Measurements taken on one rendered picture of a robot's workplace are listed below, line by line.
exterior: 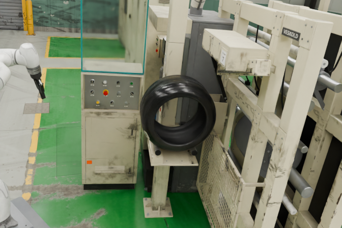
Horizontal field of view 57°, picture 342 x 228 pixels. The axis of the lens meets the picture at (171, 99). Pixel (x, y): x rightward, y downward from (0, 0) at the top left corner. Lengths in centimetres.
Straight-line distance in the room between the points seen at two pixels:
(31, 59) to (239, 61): 134
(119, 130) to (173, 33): 113
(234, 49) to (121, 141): 163
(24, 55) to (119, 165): 152
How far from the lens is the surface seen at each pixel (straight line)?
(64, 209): 326
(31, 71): 232
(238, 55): 191
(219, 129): 272
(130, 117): 298
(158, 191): 305
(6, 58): 228
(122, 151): 316
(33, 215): 227
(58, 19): 1100
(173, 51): 245
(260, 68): 188
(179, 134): 258
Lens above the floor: 215
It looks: 22 degrees down
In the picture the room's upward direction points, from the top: 6 degrees clockwise
